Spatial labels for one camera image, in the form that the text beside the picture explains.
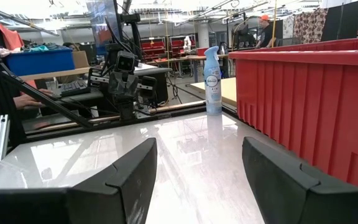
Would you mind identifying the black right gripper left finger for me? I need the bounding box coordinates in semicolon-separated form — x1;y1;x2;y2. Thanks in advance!
68;138;158;224

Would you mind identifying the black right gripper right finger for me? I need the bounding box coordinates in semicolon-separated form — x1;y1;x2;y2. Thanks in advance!
242;136;358;224

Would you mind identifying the red plastic laundry basket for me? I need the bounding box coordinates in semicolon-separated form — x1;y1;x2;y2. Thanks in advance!
228;36;358;190

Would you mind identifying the red storage bin rack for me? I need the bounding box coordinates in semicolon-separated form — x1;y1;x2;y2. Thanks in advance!
140;35;198;65

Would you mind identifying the cardboard box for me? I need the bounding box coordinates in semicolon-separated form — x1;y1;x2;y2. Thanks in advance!
71;50;90;69

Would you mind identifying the black keyboard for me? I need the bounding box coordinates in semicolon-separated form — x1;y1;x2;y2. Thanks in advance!
57;80;91;97

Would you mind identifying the tall blue glossy panel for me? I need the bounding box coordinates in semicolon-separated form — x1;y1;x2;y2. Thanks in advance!
87;0;121;57

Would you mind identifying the wooden workbench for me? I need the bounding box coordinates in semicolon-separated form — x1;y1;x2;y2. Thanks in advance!
149;54;229;83

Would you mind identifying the long wooden table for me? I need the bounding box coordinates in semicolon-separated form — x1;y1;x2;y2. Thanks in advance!
0;67;91;88

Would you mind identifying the blue plastic bin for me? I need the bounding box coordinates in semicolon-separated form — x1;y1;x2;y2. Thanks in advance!
0;48;76;81

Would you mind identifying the light blue air freshener bottle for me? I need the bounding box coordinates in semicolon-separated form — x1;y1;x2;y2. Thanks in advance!
203;45;223;116

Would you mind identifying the teal cloth pile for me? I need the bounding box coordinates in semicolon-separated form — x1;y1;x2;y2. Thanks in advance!
23;42;67;53

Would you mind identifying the white pillar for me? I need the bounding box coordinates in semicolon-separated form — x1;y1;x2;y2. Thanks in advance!
197;21;210;49

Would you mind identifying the person's hand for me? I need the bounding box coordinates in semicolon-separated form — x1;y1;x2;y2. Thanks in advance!
12;88;55;110

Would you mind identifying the large wooden desk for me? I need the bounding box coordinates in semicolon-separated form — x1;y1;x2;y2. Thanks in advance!
191;77;238;108

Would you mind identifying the orange-red cloth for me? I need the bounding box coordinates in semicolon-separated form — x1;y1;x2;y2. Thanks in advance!
0;23;25;52

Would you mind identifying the person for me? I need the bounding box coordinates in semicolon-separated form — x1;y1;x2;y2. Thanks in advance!
255;14;275;49

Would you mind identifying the white patterned fabric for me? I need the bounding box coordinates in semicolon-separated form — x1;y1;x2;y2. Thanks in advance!
282;15;295;40

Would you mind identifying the brown floral fabric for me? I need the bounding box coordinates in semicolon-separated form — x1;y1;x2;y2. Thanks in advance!
292;7;329;44

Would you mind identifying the black partition panel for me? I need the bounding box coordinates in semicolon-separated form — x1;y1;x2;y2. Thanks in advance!
320;0;358;42

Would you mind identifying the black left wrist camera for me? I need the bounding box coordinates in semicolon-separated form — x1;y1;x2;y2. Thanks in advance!
116;50;136;73

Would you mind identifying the black camera mast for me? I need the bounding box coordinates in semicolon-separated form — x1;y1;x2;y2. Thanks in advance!
119;12;143;63

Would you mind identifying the silver metal bracket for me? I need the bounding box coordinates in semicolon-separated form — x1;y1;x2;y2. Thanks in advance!
0;114;11;163

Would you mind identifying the yellow hanging cable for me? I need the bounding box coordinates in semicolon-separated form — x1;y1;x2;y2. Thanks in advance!
271;0;278;48

